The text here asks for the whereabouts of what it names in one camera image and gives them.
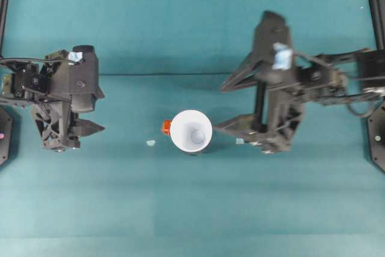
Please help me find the black cup holder red handle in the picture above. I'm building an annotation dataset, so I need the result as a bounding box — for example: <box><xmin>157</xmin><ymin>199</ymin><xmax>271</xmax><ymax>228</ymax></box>
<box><xmin>162</xmin><ymin>119</ymin><xmax>211</xmax><ymax>157</ymax></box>

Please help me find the black frame post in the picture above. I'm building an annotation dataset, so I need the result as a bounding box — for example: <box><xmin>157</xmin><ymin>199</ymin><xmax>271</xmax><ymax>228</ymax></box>
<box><xmin>367</xmin><ymin>0</ymin><xmax>385</xmax><ymax>51</ymax></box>
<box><xmin>0</xmin><ymin>0</ymin><xmax>11</xmax><ymax>57</ymax></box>

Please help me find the white paper cup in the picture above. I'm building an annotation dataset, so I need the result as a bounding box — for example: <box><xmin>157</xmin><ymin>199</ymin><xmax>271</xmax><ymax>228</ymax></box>
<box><xmin>169</xmin><ymin>109</ymin><xmax>214</xmax><ymax>153</ymax></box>

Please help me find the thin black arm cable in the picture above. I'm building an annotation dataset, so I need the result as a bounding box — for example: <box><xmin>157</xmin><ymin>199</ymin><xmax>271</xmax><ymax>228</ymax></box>
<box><xmin>345</xmin><ymin>97</ymin><xmax>375</xmax><ymax>119</ymax></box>
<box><xmin>0</xmin><ymin>55</ymin><xmax>84</xmax><ymax>67</ymax></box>

